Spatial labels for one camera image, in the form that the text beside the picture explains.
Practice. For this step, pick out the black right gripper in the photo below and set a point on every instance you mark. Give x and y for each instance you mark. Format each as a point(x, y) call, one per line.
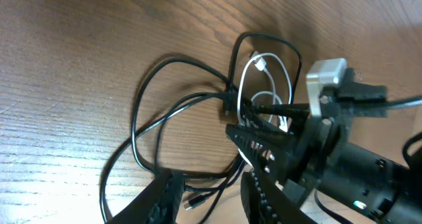
point(271, 152)

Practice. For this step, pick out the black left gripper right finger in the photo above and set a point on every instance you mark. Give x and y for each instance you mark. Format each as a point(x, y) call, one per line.
point(264, 203)

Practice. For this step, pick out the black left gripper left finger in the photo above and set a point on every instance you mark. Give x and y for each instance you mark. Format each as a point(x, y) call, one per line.
point(158, 203)

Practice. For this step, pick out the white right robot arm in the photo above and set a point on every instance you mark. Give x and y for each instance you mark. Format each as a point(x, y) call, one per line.
point(372, 185)

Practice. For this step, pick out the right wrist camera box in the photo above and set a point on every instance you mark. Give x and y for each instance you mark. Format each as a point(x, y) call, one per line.
point(333, 91)

